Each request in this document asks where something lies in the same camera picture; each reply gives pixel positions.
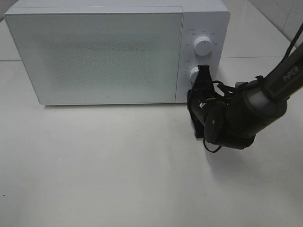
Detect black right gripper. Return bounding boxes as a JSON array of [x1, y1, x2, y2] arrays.
[[187, 65, 236, 139]]

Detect white upper power knob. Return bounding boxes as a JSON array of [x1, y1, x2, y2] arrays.
[[193, 35, 213, 56]]

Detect white microwave oven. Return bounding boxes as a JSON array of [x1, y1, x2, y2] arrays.
[[4, 0, 230, 105]]

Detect white microwave door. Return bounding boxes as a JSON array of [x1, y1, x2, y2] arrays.
[[6, 13, 182, 105]]

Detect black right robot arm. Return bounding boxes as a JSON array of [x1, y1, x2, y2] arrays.
[[187, 45, 303, 149]]

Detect white timer knob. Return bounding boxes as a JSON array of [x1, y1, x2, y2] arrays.
[[189, 67, 199, 84]]

